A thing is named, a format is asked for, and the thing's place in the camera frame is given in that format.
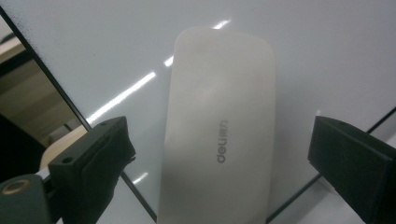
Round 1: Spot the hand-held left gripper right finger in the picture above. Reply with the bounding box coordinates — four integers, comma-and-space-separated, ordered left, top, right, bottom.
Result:
307, 115, 396, 224

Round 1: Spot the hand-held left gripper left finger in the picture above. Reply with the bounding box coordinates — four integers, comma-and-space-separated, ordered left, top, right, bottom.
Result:
48, 116, 136, 224

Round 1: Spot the white whiteboard eraser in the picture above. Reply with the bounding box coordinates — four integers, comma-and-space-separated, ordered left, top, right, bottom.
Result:
156, 26, 277, 224

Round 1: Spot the white whiteboard with black edge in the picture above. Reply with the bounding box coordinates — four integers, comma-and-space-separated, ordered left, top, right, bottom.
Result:
0, 0, 396, 224

